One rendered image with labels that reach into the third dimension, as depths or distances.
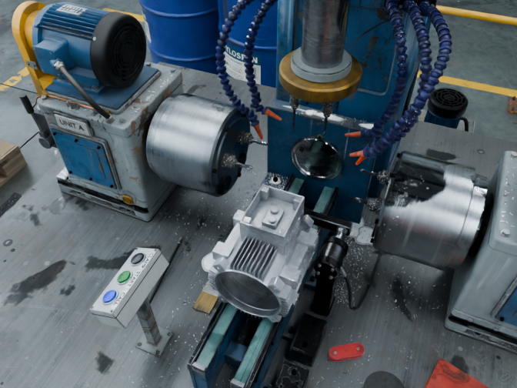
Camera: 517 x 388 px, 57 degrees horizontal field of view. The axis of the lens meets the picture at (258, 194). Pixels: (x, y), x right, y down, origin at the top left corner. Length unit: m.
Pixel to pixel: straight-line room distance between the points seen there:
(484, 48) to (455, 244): 3.16
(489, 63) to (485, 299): 2.94
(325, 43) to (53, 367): 0.96
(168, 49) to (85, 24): 1.90
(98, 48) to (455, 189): 0.87
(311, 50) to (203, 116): 0.35
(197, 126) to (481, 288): 0.76
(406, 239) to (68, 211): 1.00
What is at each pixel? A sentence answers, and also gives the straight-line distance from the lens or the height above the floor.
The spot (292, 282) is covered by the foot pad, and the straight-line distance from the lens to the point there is 0.99.
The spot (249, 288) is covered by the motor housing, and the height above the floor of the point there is 0.94.
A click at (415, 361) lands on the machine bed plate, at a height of 0.80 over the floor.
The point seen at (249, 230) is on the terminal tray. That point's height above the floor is 1.13.
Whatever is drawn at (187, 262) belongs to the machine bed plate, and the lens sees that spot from 1.36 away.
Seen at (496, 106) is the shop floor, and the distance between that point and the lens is 3.54.
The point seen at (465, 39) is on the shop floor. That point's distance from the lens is 4.22.
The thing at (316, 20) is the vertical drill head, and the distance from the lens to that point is 0.98.
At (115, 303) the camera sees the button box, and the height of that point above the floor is 1.08.
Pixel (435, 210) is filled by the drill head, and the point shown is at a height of 1.13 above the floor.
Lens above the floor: 1.90
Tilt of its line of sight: 47 degrees down
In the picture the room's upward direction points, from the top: 1 degrees counter-clockwise
